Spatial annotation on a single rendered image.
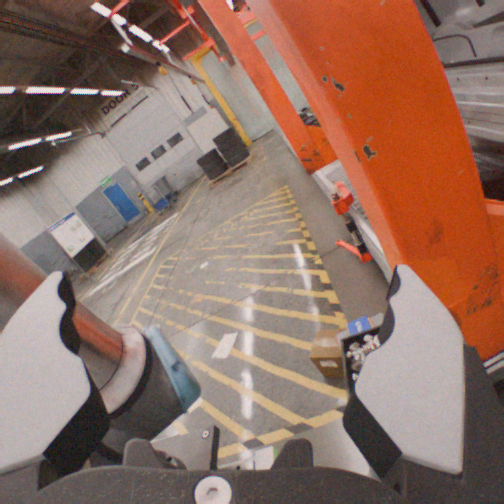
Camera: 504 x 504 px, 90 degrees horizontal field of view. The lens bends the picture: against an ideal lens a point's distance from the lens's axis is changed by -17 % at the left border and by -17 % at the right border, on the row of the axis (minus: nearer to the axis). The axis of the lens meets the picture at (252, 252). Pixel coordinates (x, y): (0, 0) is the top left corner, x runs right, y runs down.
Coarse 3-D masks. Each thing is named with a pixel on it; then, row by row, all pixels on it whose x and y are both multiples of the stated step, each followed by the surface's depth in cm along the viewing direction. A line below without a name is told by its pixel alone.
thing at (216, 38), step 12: (180, 12) 446; (192, 12) 447; (204, 12) 417; (252, 12) 676; (192, 24) 544; (204, 24) 470; (204, 36) 665; (216, 36) 581; (252, 36) 944; (228, 48) 749; (228, 60) 906
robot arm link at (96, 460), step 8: (96, 448) 29; (104, 448) 30; (96, 456) 29; (104, 456) 30; (112, 456) 30; (120, 456) 31; (96, 464) 29; (104, 464) 30; (112, 464) 31; (120, 464) 32
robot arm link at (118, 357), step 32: (0, 256) 19; (0, 288) 19; (32, 288) 21; (0, 320) 19; (96, 320) 28; (96, 352) 26; (128, 352) 30; (160, 352) 33; (96, 384) 27; (128, 384) 28; (160, 384) 32; (192, 384) 34; (128, 416) 29; (160, 416) 32
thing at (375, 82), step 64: (256, 0) 34; (320, 0) 29; (384, 0) 28; (320, 64) 32; (384, 64) 32; (384, 128) 35; (448, 128) 35; (384, 192) 39; (448, 192) 39; (448, 256) 43
